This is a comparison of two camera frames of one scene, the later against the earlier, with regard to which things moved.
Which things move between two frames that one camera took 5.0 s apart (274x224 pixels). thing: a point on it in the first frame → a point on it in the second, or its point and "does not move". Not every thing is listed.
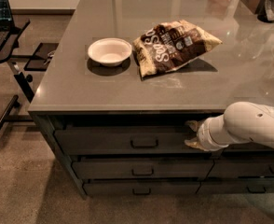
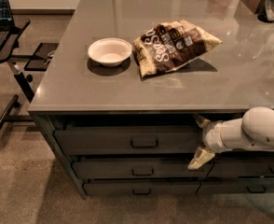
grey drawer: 125,141 does not move
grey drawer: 143,169 does not move
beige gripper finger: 193,124 → 201,121
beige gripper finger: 194,143 → 201,156
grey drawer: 111,188 does not move
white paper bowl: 109,51 does not move
